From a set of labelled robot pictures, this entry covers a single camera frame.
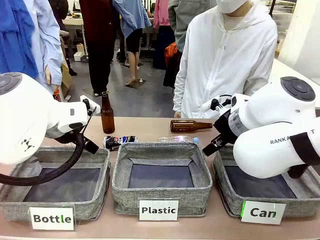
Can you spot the mannequin base plate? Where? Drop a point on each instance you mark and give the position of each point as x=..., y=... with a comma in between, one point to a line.
x=138, y=83

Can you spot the grey basket labelled Bottle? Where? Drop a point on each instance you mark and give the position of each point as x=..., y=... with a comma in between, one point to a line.
x=87, y=207

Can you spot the person in white hoodie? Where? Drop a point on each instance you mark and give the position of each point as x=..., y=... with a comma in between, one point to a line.
x=225, y=62

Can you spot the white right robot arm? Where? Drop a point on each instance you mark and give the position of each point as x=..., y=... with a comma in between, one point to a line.
x=262, y=155

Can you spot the navy skirt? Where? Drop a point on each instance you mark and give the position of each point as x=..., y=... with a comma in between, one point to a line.
x=162, y=45

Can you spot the person right hand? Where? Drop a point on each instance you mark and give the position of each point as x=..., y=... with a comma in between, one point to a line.
x=177, y=115

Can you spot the black stand pole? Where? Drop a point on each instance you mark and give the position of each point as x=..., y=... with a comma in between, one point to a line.
x=273, y=7

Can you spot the mannequin in light blue shirt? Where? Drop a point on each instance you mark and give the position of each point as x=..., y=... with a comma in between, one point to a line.
x=50, y=37

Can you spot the orange bag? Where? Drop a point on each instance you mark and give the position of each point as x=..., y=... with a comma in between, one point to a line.
x=171, y=52

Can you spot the cardboard box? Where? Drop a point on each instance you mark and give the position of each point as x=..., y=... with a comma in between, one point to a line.
x=66, y=77

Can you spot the white Can label sign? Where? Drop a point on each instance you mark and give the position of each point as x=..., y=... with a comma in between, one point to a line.
x=263, y=213

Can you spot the mannequin blue shirt black skirt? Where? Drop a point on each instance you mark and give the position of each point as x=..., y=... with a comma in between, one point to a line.
x=132, y=20

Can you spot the grey basket labelled Plastic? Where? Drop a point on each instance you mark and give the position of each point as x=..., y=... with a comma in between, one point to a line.
x=160, y=193

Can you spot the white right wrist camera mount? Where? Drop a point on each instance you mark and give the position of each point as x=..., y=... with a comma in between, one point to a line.
x=217, y=102

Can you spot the white box on floor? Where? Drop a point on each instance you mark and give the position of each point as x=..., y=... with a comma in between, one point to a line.
x=80, y=57

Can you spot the crushed blue soda can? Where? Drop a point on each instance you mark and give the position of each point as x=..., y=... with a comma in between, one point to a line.
x=117, y=142

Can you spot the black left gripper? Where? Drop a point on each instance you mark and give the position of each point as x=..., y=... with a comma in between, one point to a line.
x=67, y=138

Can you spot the blue scarf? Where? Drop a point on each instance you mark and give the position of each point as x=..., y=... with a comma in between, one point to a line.
x=15, y=37

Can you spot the clear plastic drawer unit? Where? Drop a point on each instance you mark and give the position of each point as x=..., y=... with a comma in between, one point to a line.
x=282, y=17

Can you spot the white background desk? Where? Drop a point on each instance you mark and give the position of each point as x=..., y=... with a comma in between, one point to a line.
x=73, y=22

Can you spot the brown glass beer bottle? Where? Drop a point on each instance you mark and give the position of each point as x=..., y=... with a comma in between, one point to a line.
x=185, y=126
x=107, y=117

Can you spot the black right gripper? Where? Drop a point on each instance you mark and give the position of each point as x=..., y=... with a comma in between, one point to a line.
x=225, y=127

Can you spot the person in dark red top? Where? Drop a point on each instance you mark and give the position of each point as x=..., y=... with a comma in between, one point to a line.
x=100, y=37

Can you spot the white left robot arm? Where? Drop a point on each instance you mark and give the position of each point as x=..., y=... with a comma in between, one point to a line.
x=25, y=112

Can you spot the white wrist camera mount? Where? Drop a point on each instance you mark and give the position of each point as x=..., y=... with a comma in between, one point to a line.
x=217, y=102
x=93, y=103

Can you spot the white face mask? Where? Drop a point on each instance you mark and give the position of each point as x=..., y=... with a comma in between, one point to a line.
x=230, y=6

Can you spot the mannequin hand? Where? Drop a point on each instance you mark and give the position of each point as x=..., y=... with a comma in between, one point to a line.
x=48, y=75

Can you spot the clear bottle with blue cap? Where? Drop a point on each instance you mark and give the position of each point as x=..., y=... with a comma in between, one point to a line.
x=175, y=139

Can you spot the pink garment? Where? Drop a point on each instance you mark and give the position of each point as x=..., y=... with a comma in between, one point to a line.
x=161, y=12

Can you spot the grey basket labelled Can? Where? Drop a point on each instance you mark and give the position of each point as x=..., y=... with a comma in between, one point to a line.
x=230, y=190

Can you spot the person right forearm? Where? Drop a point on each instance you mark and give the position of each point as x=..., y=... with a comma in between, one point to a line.
x=181, y=87

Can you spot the white Plastic label sign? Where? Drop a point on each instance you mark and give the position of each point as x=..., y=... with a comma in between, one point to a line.
x=158, y=210

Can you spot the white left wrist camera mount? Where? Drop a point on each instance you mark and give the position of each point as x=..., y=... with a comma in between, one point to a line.
x=93, y=103

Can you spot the person left forearm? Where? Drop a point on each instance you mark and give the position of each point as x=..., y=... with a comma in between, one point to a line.
x=260, y=80

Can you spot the white Bottle label sign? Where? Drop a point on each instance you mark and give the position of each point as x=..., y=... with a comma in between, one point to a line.
x=52, y=218

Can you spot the grey green jacket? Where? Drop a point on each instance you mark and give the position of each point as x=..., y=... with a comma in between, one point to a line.
x=180, y=20

